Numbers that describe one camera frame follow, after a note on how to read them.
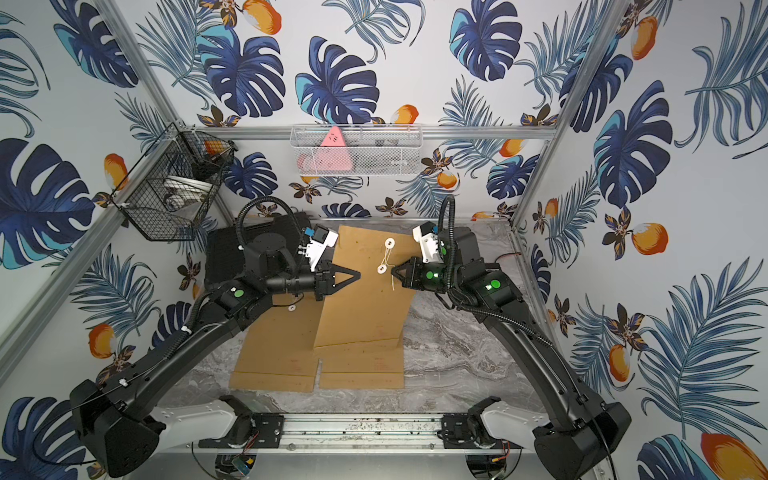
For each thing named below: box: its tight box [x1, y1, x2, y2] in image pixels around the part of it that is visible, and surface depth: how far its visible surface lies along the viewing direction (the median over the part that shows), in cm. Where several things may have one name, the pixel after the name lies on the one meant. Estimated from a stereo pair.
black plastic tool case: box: [205, 215, 308, 282], surface depth 56 cm
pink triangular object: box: [320, 126, 347, 147], surface depth 90 cm
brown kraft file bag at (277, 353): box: [229, 292, 324, 393], surface depth 85 cm
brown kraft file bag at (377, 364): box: [314, 332, 405, 390], surface depth 85 cm
